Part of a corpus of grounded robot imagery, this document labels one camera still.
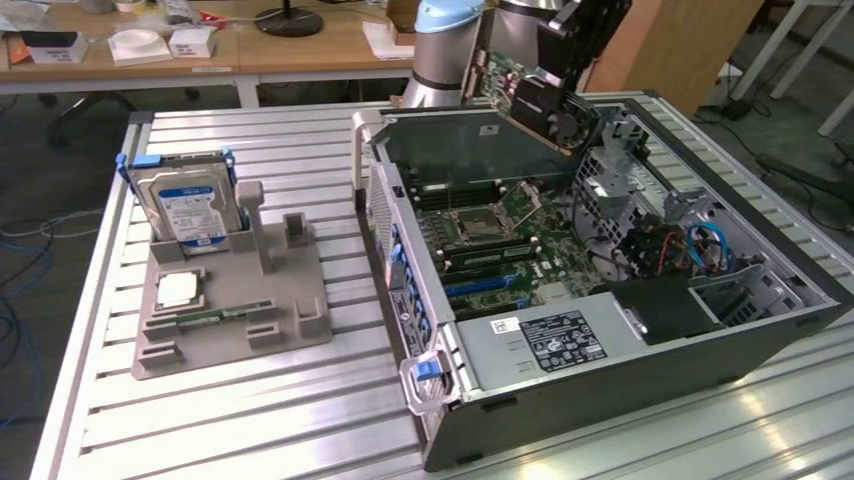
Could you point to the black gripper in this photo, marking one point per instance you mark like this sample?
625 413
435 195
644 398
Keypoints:
601 25

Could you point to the green graphics card black fan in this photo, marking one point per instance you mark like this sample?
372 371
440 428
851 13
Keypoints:
535 105

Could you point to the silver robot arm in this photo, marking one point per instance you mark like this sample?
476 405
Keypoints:
437 65

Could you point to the wooden cabinet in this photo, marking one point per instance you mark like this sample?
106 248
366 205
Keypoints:
668 55

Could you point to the brown cardboard box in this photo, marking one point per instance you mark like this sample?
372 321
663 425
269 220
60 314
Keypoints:
402 12

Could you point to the white foam box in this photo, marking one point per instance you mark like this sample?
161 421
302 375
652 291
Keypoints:
388 42

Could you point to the silver drive cage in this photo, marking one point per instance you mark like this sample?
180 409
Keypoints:
615 195

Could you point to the metal socket cover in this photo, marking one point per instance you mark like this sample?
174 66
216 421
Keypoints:
517 202

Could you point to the black floor stand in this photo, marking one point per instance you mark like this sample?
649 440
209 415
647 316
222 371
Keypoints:
811 172

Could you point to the CPU socket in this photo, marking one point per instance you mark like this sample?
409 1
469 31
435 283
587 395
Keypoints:
477 225

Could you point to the wooden desk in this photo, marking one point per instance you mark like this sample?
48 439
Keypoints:
301 50

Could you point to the green motherboard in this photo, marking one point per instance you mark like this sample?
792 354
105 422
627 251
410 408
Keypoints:
561 250

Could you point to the black round lamp base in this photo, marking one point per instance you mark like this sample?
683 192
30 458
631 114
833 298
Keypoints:
289 22

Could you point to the black RAM stick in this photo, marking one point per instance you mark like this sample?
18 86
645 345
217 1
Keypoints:
488 252

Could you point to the blue expansion slot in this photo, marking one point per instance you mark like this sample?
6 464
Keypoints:
481 284

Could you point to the grey disk bay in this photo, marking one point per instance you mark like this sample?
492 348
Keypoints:
755 280

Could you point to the small white labelled box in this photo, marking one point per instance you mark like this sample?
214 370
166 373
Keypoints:
192 44

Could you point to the grey power supply unit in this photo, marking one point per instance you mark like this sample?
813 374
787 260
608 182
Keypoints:
495 360

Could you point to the white round holder block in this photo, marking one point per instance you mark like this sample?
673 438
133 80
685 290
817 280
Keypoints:
140 47

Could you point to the hard disk in blue caddy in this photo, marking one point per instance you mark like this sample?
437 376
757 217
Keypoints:
188 210

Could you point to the blue case latch tab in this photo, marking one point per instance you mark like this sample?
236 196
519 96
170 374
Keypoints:
426 371

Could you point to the black open PC case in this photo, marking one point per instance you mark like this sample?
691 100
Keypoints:
601 400

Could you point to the black office chair base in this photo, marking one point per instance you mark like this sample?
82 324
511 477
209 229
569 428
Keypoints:
88 107

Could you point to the white box with black top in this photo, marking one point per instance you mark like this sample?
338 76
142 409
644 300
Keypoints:
60 50

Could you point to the silver CPU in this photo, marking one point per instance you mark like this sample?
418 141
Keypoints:
177 292

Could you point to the green RAM stick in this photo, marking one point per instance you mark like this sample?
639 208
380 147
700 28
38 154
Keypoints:
208 317

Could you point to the grey parts rack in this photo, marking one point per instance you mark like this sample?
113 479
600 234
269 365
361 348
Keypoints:
221 345

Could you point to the white table frame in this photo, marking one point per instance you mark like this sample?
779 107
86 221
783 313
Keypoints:
804 45

